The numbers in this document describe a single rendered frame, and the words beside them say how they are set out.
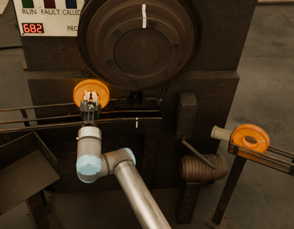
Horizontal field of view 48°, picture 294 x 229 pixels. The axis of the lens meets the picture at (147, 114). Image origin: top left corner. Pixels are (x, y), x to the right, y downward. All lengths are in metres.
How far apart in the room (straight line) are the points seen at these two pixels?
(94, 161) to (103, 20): 0.50
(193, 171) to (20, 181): 0.77
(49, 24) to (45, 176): 0.62
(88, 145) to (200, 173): 0.61
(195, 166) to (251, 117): 1.24
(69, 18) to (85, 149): 0.52
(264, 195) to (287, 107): 0.96
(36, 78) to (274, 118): 1.93
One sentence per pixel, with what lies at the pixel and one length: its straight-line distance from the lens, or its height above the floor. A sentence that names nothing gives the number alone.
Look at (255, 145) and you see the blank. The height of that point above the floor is 0.69.
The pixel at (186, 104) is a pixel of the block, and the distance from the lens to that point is 1.48.
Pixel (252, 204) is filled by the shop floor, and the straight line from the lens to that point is 2.21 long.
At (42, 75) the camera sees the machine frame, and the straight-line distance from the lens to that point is 1.52.
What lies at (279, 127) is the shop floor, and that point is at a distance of 2.76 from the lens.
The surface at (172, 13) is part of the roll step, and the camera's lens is 1.18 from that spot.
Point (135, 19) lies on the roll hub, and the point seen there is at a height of 1.25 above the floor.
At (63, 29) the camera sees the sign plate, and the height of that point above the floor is 1.09.
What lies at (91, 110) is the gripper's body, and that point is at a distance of 1.31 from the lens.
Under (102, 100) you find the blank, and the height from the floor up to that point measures 0.81.
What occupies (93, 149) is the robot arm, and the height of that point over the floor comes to 0.82.
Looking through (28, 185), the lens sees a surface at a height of 0.60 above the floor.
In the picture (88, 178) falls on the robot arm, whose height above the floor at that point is 0.66.
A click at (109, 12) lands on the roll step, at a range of 1.18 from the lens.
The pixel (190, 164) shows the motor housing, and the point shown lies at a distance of 1.59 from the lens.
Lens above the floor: 1.76
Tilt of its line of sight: 43 degrees down
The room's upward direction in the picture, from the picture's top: 5 degrees clockwise
